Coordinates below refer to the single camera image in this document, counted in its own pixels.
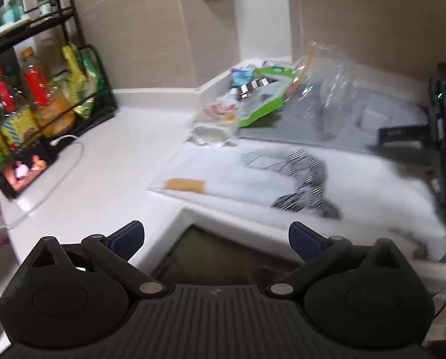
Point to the blue paper wrapper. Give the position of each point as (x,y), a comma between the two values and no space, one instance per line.
(241,76)

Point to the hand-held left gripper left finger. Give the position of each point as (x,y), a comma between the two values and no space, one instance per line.
(129,236)

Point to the teal ceramic cup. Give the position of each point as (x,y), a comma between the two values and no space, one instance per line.
(11,10)

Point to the grey mat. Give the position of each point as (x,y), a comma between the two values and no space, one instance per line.
(387,101)

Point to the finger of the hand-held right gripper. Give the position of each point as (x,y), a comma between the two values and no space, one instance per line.
(402,134)

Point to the green yellow snack bag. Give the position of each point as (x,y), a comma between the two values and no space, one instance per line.
(77,74)

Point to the smartphone with lit screen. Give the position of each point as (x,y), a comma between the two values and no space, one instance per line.
(24,170)

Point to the white tray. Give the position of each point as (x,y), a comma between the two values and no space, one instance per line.
(9,28)

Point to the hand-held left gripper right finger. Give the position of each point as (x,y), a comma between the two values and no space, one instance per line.
(303,237)

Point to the clear plastic bag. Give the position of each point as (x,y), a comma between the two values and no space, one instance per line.
(331,82)

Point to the white printed cloth mat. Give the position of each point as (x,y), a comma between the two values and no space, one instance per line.
(245,187)

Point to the red label sauce bottle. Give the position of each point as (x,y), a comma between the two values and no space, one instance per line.
(2,84)

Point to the green plastic bag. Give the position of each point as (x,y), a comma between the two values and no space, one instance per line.
(260,108)

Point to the green cap jar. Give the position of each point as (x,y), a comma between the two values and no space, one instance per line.
(46,2)

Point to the orange oil bottle red label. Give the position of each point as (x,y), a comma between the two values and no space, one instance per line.
(37,82)

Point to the black metal kitchen rack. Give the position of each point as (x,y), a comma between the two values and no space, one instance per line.
(110,103)

